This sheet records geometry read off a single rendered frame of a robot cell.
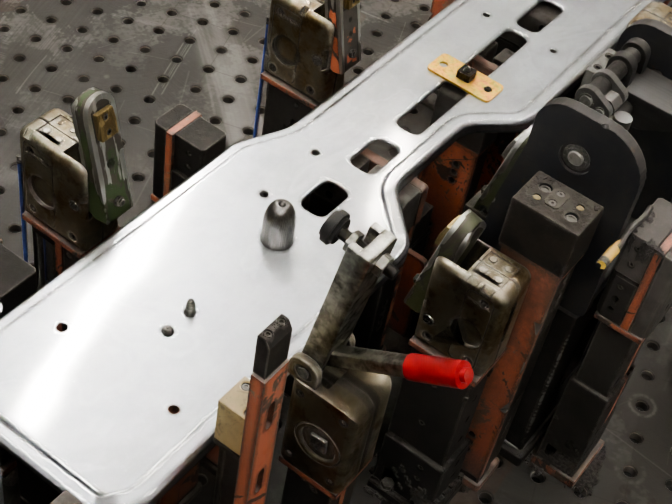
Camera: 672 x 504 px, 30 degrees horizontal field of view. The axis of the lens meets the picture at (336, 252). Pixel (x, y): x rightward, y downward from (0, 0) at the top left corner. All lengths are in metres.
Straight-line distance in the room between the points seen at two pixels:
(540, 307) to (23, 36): 0.99
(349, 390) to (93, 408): 0.21
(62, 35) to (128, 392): 0.92
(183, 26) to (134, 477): 1.03
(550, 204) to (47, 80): 0.91
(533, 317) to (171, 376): 0.35
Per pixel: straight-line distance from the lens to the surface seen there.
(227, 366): 1.10
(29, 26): 1.92
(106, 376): 1.09
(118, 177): 1.21
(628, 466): 1.51
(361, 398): 1.03
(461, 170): 1.48
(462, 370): 0.94
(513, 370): 1.26
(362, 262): 0.91
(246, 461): 0.99
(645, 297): 1.23
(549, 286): 1.17
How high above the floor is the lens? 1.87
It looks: 47 degrees down
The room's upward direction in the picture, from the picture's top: 11 degrees clockwise
